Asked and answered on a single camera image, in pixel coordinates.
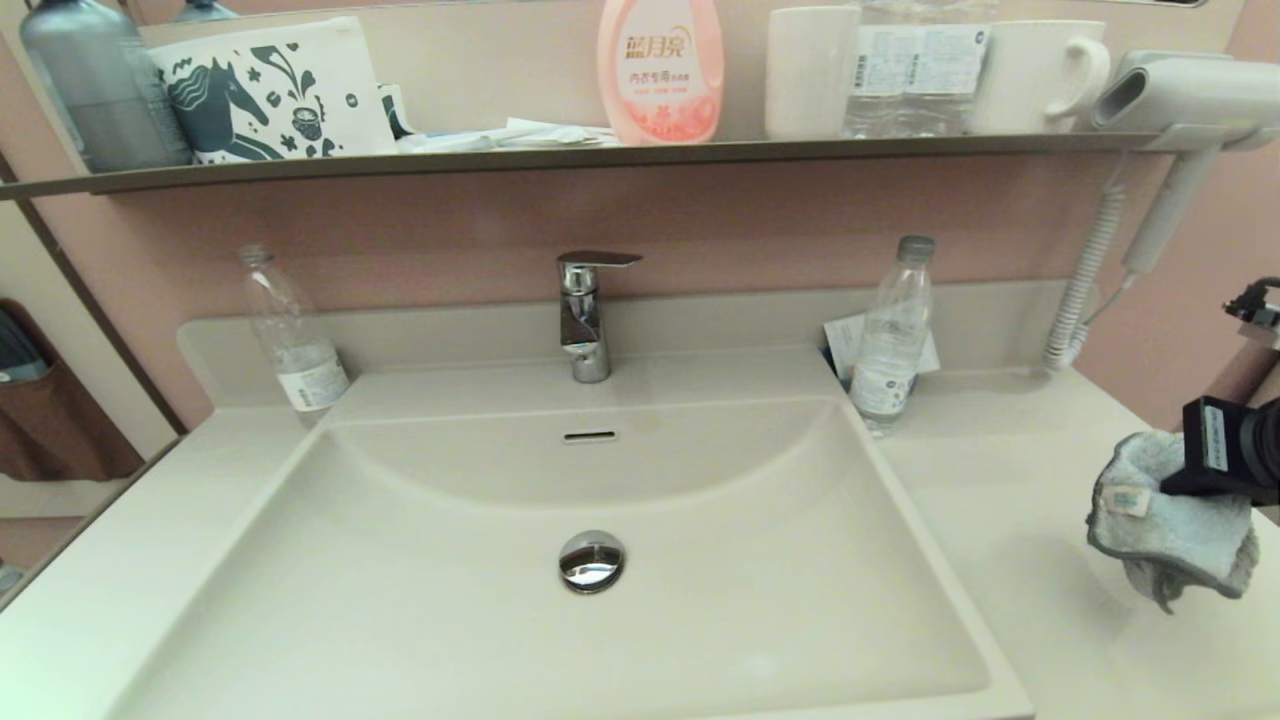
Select chrome faucet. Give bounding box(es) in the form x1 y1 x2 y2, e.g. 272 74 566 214
557 250 643 384

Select dark grey pocketed item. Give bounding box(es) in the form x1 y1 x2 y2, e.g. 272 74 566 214
0 305 51 384

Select chrome drain stopper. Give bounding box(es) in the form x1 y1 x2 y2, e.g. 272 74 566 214
558 530 626 595

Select pink detergent bottle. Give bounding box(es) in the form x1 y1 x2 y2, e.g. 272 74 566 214
597 0 725 146

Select white coiled dryer cord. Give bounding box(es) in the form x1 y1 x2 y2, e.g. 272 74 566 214
1042 185 1131 374

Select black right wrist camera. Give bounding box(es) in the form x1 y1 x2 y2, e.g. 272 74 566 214
1222 277 1280 351

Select grey hair dryer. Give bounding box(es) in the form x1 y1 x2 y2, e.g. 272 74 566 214
1090 50 1280 278

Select grey wall shelf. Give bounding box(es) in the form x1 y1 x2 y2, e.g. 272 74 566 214
0 133 1201 201

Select small printed white item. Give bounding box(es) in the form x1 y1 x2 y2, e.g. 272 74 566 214
378 84 421 141

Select grey fluffy cleaning cloth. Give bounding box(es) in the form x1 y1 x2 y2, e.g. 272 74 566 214
1086 430 1261 614

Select white handleless cup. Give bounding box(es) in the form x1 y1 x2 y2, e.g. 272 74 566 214
765 6 861 141

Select white horse print pouch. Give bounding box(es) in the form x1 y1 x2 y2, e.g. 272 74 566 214
150 16 398 166

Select beige sink basin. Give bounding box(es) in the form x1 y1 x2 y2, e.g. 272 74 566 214
105 395 1033 720

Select grey translucent bottle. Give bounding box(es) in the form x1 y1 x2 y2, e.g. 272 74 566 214
20 0 194 173

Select white mug with handle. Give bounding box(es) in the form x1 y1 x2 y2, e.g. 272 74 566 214
965 20 1111 136

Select clear bottle with grey cap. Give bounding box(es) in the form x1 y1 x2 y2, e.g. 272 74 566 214
848 235 938 439

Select clear bottle without cap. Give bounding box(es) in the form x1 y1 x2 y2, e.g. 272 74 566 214
237 244 351 429

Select white paper sachets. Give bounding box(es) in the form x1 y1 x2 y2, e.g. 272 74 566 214
397 118 621 154

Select paper packet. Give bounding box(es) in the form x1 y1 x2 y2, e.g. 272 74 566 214
822 313 941 383

